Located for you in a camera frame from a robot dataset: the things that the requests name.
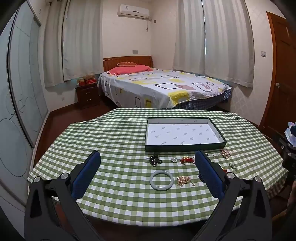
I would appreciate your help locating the gold gift box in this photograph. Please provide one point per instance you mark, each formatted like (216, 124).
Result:
(81, 81)

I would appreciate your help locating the black carved ornament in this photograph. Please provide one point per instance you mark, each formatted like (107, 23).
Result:
(154, 160)

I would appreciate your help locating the green checked tablecloth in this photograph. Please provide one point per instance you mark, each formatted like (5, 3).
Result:
(115, 139)

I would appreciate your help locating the bed with patterned sheet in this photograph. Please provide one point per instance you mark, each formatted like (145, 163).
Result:
(161, 88)

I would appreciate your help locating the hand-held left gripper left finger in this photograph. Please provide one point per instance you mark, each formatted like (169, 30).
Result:
(86, 172)

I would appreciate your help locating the blue plaid bed sheet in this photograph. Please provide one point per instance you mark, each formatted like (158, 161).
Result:
(203, 102)

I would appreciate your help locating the brown wooden door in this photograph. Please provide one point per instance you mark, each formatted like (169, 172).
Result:
(282, 69)

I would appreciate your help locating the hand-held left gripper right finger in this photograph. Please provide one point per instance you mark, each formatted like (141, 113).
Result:
(208, 172)

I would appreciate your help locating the pale blue cloth bundle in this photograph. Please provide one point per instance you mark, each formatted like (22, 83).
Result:
(291, 133)

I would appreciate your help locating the red knot charm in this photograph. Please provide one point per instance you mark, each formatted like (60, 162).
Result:
(186, 160)

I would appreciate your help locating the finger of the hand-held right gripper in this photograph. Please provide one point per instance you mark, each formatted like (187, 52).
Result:
(285, 148)

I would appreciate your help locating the white curtain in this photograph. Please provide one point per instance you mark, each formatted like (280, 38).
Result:
(189, 37)
(229, 41)
(83, 41)
(54, 46)

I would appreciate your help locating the shallow green cardboard box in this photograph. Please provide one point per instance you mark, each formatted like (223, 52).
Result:
(185, 134)

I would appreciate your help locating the small orange cushion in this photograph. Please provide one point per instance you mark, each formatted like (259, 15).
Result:
(126, 63)

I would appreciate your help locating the red gift box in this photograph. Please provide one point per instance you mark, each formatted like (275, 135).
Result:
(90, 81)

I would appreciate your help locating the wooden bed headboard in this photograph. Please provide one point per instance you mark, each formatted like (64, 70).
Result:
(143, 60)

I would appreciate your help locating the pink pillow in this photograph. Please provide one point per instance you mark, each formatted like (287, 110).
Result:
(129, 69)

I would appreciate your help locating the pale jade bangle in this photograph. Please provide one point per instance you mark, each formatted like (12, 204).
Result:
(152, 183)

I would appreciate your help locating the wall light switch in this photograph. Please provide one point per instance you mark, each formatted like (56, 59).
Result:
(263, 54)

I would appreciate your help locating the dark wooden nightstand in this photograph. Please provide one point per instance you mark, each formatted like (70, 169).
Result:
(87, 96)

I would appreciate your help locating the glass sliding door wardrobe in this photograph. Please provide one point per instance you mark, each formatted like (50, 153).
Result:
(23, 92)

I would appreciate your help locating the small white flower brooch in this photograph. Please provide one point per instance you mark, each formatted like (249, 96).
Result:
(174, 159)

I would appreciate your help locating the white air conditioner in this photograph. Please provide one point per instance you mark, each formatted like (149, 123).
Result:
(133, 11)

